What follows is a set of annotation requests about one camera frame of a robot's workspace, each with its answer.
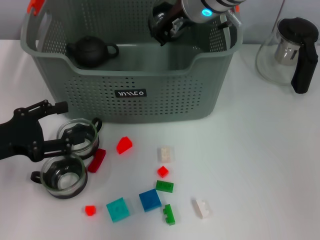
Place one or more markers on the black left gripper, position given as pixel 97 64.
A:
pixel 20 137

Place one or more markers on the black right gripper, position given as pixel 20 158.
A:
pixel 181 17

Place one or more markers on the glass teacup black sleeve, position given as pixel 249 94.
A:
pixel 156 18
pixel 62 195
pixel 93 147

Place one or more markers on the white building block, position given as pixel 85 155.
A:
pixel 165 153
pixel 203 208

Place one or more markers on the grey perforated storage bin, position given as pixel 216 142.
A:
pixel 100 100

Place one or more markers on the dark red long block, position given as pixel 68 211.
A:
pixel 96 161

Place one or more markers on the bright red slope block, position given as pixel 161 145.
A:
pixel 124 145

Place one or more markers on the small red slope block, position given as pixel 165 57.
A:
pixel 90 210

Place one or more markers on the teal square flat block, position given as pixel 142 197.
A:
pixel 118 209

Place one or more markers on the small red square block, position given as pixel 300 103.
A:
pixel 163 171

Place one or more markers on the blue square flat block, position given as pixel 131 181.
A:
pixel 149 200

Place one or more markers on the green flat rectangular block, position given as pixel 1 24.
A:
pixel 165 186

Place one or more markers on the green notched small block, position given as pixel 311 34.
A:
pixel 169 214

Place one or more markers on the right wrist silver connector plug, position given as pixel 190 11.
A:
pixel 233 18

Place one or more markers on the black clay teapot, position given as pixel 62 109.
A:
pixel 87 52

